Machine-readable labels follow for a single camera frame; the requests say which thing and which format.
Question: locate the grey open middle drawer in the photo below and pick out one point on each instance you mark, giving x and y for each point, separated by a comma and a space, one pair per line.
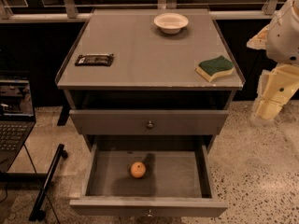
176, 184

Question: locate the black stand leg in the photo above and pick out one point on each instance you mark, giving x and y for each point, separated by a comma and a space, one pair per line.
44, 181

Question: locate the green yellow sponge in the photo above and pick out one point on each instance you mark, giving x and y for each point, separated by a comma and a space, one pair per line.
215, 68

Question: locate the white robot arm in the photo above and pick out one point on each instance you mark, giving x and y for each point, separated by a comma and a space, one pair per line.
280, 40

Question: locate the white bowl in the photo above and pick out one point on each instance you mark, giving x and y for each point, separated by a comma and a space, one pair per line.
170, 23

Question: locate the black laptop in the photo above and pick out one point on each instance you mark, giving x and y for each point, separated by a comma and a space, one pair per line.
17, 115

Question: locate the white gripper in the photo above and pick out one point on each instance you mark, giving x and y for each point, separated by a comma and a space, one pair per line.
284, 36

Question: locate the grey drawer cabinet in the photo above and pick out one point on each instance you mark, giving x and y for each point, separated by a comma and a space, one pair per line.
151, 70

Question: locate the metal window railing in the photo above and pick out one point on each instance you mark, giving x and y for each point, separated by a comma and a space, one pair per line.
74, 10

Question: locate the orange fruit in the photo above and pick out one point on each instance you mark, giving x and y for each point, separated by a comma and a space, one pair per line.
138, 169

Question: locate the black snack bar packet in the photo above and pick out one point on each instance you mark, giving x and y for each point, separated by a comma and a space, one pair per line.
95, 59

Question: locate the grey upper drawer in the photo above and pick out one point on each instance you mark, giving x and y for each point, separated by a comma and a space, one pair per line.
149, 122

